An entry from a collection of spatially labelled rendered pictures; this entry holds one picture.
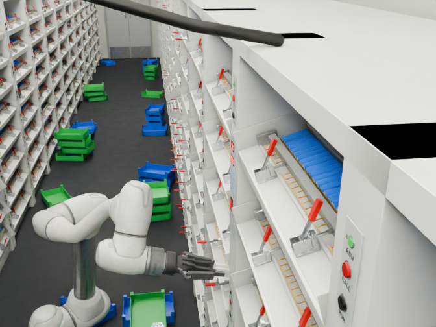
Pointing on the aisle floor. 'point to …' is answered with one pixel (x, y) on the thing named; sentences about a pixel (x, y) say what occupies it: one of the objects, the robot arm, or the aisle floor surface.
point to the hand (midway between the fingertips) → (224, 270)
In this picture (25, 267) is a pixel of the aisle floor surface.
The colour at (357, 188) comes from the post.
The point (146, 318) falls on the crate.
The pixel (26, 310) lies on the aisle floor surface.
